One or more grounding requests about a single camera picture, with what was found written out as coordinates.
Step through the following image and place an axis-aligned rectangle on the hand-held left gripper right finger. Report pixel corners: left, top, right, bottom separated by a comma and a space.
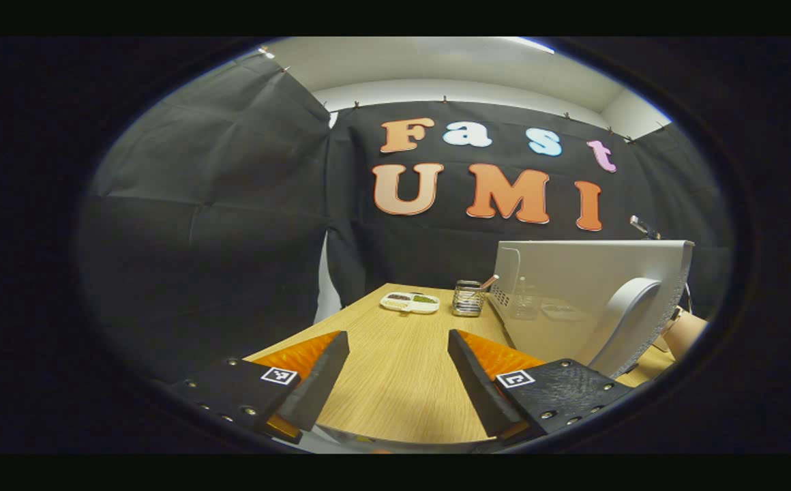
447, 329, 636, 441

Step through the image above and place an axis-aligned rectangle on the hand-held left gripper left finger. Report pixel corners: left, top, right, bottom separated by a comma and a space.
167, 331, 350, 444

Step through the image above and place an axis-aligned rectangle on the white microwave oven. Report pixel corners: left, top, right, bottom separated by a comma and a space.
488, 239, 696, 379

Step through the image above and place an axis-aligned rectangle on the metal mesh utensil holder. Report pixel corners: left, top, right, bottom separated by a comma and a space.
451, 280, 485, 318

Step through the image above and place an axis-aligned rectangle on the white divided seasoning tray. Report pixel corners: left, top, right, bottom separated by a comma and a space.
379, 291, 441, 315

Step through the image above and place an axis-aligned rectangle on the ceiling light panel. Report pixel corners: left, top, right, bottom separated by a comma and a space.
505, 37, 556, 54

